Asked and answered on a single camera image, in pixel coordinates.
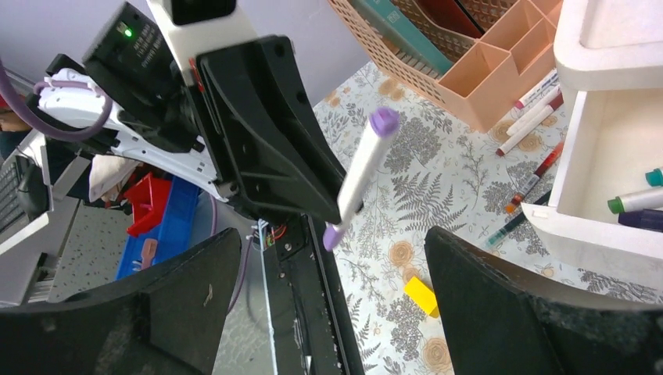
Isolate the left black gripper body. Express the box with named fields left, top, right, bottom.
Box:
left=185, top=35, right=346, bottom=224

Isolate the purple capped white marker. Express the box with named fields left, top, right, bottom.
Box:
left=322, top=107, right=400, bottom=252

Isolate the plain white marker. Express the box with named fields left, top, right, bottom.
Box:
left=507, top=84, right=561, bottom=136

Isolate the white three-drawer cabinet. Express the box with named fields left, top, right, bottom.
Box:
left=554, top=1, right=662, bottom=115

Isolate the blue storage bin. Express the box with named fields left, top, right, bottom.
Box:
left=116, top=177, right=199, bottom=280

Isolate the pink capped white marker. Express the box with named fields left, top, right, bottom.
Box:
left=514, top=69, right=558, bottom=109

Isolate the dark blue marker cap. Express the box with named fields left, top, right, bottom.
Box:
left=618, top=209, right=663, bottom=232

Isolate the clear green pen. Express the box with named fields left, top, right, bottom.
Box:
left=485, top=191, right=551, bottom=248

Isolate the red ring binder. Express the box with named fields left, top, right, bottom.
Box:
left=417, top=0, right=485, bottom=38

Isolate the dark red capped marker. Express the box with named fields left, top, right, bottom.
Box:
left=496, top=93, right=564, bottom=156

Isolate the red storage bin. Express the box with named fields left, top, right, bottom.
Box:
left=125, top=173, right=171, bottom=238

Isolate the green capped white marker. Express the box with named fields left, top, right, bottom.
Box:
left=607, top=187, right=662, bottom=214

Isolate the white top drawer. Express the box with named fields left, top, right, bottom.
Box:
left=523, top=88, right=662, bottom=288

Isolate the yellow eraser block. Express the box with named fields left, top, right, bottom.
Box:
left=403, top=277, right=440, bottom=318

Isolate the floral table mat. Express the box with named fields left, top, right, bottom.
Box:
left=314, top=63, right=568, bottom=374

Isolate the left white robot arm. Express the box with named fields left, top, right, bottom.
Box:
left=30, top=1, right=345, bottom=223

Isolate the teal capped marker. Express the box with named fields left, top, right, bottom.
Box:
left=645, top=168, right=663, bottom=187

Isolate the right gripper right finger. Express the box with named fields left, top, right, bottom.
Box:
left=425, top=227, right=662, bottom=374

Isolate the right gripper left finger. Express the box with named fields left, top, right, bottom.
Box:
left=1, top=228, right=242, bottom=374

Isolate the peach plastic file organizer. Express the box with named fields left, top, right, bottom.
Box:
left=330, top=1, right=562, bottom=133

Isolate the teal folder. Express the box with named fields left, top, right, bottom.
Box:
left=351, top=0, right=453, bottom=76

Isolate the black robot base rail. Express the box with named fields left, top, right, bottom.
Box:
left=262, top=215, right=364, bottom=374

